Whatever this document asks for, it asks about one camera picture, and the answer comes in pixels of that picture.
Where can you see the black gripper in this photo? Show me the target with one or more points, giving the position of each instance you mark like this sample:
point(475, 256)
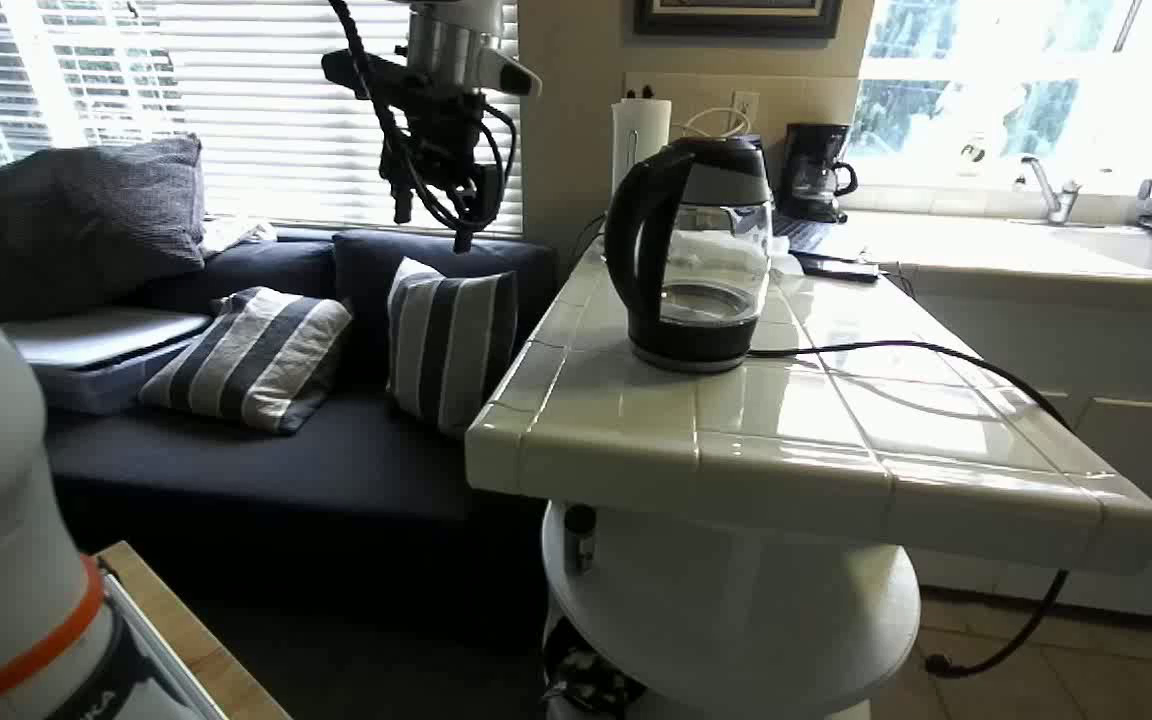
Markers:
point(450, 142)

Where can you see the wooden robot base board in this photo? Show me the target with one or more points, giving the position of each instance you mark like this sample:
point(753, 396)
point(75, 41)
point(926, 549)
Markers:
point(191, 643)

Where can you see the black glass electric kettle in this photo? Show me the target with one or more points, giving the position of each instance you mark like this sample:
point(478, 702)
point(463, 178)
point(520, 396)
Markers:
point(682, 332)

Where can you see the navy back cushion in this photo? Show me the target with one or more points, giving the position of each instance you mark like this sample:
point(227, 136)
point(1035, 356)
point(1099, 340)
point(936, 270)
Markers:
point(362, 284)

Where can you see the upright striped pillow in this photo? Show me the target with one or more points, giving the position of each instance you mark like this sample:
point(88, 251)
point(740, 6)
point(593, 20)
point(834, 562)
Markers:
point(440, 347)

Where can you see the white window blinds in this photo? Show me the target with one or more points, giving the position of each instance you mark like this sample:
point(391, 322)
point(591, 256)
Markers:
point(257, 123)

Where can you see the white paper towel roll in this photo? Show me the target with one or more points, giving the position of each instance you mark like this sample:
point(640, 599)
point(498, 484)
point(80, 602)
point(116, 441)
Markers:
point(636, 133)

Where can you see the wide striped pillow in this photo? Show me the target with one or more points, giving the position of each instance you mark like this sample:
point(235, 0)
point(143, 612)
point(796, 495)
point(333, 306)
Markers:
point(248, 363)

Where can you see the navy blue sofa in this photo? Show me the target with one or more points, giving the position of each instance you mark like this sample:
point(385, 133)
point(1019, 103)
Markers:
point(280, 495)

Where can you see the dark grey pillow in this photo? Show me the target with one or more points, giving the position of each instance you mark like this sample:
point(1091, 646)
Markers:
point(80, 224)

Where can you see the grey laptop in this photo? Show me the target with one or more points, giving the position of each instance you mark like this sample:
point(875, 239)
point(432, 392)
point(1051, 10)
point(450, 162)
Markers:
point(97, 332)

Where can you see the dark framed picture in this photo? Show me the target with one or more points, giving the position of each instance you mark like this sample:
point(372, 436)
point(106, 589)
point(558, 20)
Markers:
point(739, 18)

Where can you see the black coffee maker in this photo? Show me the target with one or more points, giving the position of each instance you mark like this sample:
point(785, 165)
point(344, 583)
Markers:
point(814, 165)

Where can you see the flat black phone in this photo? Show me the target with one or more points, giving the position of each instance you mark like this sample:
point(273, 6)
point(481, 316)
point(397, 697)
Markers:
point(836, 266)

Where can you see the chrome sink faucet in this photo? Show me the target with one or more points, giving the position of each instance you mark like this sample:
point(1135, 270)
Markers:
point(1052, 196)

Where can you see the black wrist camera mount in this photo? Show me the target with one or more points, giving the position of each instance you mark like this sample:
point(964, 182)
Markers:
point(362, 71)

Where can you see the white table pedestal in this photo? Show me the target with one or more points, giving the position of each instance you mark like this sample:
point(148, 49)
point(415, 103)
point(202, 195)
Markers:
point(739, 612)

